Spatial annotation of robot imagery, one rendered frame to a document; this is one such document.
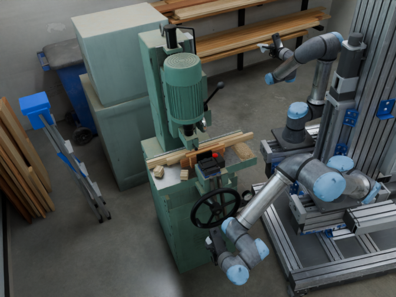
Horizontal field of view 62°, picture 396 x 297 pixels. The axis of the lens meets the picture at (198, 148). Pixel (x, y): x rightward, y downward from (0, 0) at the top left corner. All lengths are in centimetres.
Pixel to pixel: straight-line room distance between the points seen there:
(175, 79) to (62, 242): 180
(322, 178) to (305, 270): 110
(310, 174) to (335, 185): 10
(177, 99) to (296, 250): 133
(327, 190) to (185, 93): 75
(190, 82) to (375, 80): 84
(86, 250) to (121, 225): 32
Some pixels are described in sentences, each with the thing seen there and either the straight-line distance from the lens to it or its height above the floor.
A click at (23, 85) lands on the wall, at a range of 396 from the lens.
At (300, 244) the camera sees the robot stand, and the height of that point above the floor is 21.
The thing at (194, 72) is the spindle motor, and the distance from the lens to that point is 152.
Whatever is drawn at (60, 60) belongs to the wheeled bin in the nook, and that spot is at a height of 95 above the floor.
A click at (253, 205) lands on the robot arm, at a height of 111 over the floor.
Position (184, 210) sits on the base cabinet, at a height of 66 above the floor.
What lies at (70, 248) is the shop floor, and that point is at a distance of 283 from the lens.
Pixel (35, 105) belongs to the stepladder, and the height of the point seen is 116.
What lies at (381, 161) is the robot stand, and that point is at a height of 84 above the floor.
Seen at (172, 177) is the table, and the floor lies 90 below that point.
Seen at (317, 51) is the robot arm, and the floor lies 141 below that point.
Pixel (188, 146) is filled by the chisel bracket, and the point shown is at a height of 103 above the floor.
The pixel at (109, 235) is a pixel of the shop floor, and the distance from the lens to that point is 279.
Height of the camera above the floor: 218
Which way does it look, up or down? 41 degrees down
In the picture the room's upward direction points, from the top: 4 degrees counter-clockwise
